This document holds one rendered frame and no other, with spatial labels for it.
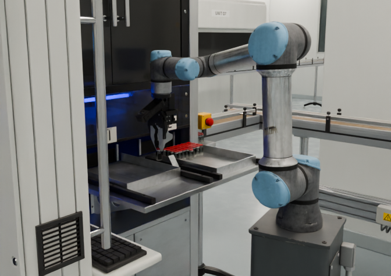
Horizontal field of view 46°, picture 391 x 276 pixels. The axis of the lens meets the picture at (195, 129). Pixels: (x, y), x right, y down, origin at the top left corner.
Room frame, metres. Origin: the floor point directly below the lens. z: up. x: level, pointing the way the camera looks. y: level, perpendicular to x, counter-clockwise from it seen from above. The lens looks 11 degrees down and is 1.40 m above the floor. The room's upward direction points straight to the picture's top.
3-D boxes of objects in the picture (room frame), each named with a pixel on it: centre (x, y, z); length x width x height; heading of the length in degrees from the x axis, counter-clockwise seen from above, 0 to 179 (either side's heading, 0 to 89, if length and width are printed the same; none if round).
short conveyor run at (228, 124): (2.52, -0.11, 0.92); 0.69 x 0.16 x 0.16; 139
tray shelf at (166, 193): (1.77, 0.10, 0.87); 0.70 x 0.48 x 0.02; 139
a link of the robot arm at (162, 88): (1.69, 0.13, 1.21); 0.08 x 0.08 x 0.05
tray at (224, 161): (1.87, -0.04, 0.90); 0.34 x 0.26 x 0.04; 49
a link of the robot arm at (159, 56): (1.68, 0.12, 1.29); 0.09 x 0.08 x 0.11; 48
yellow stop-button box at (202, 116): (2.21, -0.03, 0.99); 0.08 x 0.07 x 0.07; 49
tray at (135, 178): (1.69, 0.27, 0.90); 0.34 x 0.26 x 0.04; 49
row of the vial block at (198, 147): (1.93, 0.03, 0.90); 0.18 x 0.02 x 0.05; 139
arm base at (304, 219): (1.45, -0.34, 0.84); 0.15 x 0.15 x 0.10
